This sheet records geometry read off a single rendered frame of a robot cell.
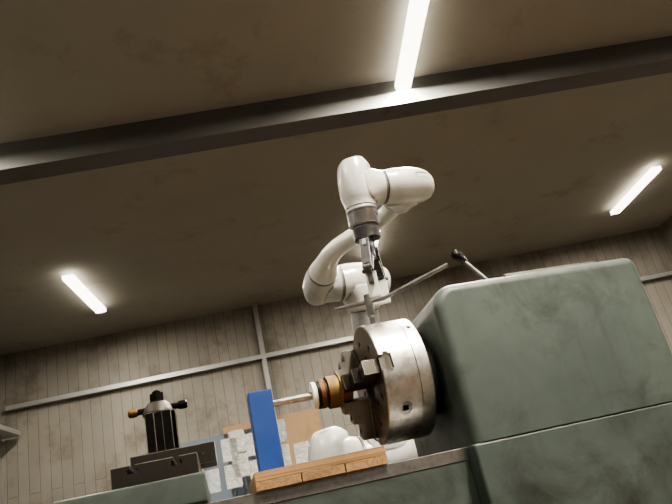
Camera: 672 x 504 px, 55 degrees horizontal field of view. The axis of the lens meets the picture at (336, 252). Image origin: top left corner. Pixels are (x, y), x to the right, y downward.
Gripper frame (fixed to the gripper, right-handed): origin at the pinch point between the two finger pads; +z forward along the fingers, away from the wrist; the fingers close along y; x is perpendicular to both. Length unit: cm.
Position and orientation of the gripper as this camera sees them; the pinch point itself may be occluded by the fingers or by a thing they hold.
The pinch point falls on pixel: (380, 296)
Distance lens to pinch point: 178.5
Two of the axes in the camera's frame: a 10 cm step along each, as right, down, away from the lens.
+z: 1.9, 9.5, -2.6
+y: 2.7, 2.0, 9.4
